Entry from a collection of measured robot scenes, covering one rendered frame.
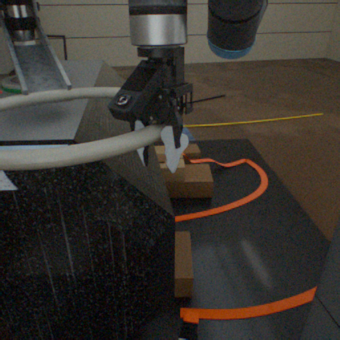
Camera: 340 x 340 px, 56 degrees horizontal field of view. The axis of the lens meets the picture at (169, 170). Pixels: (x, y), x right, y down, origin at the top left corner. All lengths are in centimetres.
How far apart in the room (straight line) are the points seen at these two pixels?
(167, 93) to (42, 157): 21
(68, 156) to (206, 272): 122
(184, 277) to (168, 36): 109
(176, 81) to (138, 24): 12
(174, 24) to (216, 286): 124
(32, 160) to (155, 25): 26
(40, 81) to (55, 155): 57
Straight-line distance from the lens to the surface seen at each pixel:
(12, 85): 127
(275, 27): 692
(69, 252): 90
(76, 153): 48
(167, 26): 51
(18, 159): 50
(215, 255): 169
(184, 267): 145
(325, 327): 107
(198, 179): 204
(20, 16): 129
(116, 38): 609
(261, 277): 163
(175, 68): 57
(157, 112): 54
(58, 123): 93
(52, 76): 105
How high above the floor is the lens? 118
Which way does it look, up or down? 29 degrees down
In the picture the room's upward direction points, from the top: straight up
